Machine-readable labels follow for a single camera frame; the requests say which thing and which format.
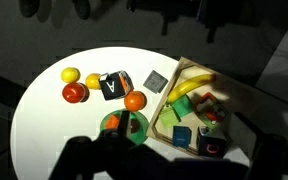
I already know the yellow toy lemon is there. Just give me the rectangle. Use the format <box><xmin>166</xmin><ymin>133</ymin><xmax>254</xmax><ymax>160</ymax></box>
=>
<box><xmin>60</xmin><ymin>66</ymin><xmax>81</xmax><ymax>84</ymax></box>
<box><xmin>85</xmin><ymin>73</ymin><xmax>102</xmax><ymax>90</ymax></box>

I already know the green plastic bowl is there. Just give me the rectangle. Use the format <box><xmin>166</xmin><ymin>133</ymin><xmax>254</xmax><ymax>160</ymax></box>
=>
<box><xmin>100</xmin><ymin>109</ymin><xmax>150</xmax><ymax>145</ymax></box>

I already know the dark green plastic block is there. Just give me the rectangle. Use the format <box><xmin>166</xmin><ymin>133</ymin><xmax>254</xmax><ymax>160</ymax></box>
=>
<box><xmin>171</xmin><ymin>95</ymin><xmax>195</xmax><ymax>118</ymax></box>

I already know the orange toy fruit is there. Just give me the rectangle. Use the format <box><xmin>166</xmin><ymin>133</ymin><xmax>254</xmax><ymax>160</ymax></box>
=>
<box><xmin>123</xmin><ymin>90</ymin><xmax>148</xmax><ymax>112</ymax></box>

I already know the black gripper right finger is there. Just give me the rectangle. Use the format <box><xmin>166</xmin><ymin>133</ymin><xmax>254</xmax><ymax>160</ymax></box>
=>
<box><xmin>233</xmin><ymin>111</ymin><xmax>288</xmax><ymax>180</ymax></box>

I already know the grey plastic block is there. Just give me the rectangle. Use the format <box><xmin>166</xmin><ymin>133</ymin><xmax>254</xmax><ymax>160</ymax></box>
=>
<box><xmin>142</xmin><ymin>69</ymin><xmax>169</xmax><ymax>94</ymax></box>

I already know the orange plastic block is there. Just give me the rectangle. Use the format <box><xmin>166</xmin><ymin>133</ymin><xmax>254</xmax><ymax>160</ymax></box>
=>
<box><xmin>104</xmin><ymin>115</ymin><xmax>121</xmax><ymax>130</ymax></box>

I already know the blue plastic block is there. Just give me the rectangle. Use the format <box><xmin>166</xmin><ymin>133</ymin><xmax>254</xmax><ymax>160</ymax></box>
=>
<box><xmin>172</xmin><ymin>125</ymin><xmax>192</xmax><ymax>149</ymax></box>

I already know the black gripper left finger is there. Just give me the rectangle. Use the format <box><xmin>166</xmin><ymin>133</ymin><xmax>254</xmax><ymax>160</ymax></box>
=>
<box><xmin>48</xmin><ymin>110</ymin><xmax>175</xmax><ymax>180</ymax></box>

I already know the wooden tray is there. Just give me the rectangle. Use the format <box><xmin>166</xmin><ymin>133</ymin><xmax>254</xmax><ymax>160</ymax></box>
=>
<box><xmin>146</xmin><ymin>56</ymin><xmax>252</xmax><ymax>160</ymax></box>

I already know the red toy tomato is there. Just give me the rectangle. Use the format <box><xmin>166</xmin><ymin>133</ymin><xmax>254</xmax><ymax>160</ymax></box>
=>
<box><xmin>61</xmin><ymin>82</ymin><xmax>90</xmax><ymax>104</ymax></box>

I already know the black soft cube letter A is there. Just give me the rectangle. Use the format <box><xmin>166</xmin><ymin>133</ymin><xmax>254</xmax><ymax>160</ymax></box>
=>
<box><xmin>98</xmin><ymin>70</ymin><xmax>135</xmax><ymax>101</ymax></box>

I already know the black soft cube letter C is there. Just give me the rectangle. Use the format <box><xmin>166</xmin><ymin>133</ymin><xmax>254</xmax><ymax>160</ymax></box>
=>
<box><xmin>196</xmin><ymin>126</ymin><xmax>228</xmax><ymax>158</ymax></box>

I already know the yellow toy banana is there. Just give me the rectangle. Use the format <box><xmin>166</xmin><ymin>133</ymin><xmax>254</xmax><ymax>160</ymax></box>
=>
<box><xmin>166</xmin><ymin>73</ymin><xmax>217</xmax><ymax>104</ymax></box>

